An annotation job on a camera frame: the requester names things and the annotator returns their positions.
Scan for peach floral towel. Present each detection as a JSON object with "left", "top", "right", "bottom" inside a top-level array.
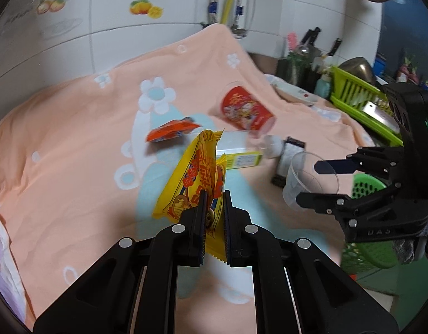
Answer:
[{"left": 0, "top": 23, "right": 374, "bottom": 321}]

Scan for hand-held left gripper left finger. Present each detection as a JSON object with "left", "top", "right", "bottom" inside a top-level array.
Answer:
[{"left": 33, "top": 200, "right": 206, "bottom": 334}]

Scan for dark knife holder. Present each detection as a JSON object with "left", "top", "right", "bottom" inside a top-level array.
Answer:
[{"left": 285, "top": 47, "right": 322, "bottom": 87}]

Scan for yellow snack packet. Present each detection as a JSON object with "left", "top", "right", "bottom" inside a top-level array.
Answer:
[{"left": 152, "top": 129, "right": 228, "bottom": 268}]

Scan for metal pot black handle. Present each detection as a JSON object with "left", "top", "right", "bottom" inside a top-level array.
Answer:
[{"left": 337, "top": 57, "right": 376, "bottom": 84}]

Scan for thin white hose loop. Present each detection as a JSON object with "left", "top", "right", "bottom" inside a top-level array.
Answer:
[{"left": 231, "top": 0, "right": 257, "bottom": 39}]

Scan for clear plastic cup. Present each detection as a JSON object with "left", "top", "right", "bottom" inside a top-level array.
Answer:
[{"left": 283, "top": 152, "right": 340, "bottom": 213}]

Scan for green base cabinet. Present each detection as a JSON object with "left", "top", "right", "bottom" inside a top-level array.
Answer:
[{"left": 355, "top": 262, "right": 423, "bottom": 296}]

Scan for potted plants in jars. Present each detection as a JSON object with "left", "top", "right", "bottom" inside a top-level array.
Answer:
[{"left": 396, "top": 50, "right": 428, "bottom": 84}]

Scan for clear bottle yellow green label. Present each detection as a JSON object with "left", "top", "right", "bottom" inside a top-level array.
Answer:
[{"left": 216, "top": 130, "right": 284, "bottom": 171}]

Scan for red paper cup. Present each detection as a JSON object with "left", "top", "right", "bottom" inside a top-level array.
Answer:
[{"left": 216, "top": 82, "right": 277, "bottom": 138}]

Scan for green dish rack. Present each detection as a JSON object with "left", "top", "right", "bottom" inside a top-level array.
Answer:
[{"left": 330, "top": 65, "right": 404, "bottom": 147}]

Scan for orange snack packet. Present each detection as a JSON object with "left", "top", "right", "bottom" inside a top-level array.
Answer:
[{"left": 145, "top": 116, "right": 202, "bottom": 144}]

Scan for pale dish soap bottle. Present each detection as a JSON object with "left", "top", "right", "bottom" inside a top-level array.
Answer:
[{"left": 315, "top": 73, "right": 333, "bottom": 100}]

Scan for steel cleaver wooden handle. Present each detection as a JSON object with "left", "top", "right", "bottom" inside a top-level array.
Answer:
[{"left": 362, "top": 101, "right": 402, "bottom": 133}]

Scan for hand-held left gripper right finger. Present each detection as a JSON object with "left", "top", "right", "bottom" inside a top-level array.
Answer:
[{"left": 223, "top": 190, "right": 399, "bottom": 334}]

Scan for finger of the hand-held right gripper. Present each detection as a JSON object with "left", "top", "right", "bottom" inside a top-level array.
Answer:
[
  {"left": 314, "top": 145, "right": 406, "bottom": 182},
  {"left": 296, "top": 184, "right": 410, "bottom": 218}
]

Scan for green plastic basket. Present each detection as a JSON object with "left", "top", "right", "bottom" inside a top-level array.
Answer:
[{"left": 341, "top": 173, "right": 409, "bottom": 270}]

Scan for braided steel hose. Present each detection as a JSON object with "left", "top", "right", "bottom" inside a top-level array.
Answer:
[{"left": 235, "top": 0, "right": 244, "bottom": 32}]

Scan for white plastic bag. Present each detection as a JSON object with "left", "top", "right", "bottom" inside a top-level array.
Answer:
[{"left": 0, "top": 195, "right": 27, "bottom": 324}]

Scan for person's right hand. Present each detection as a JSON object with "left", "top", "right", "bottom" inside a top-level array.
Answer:
[{"left": 392, "top": 216, "right": 428, "bottom": 266}]

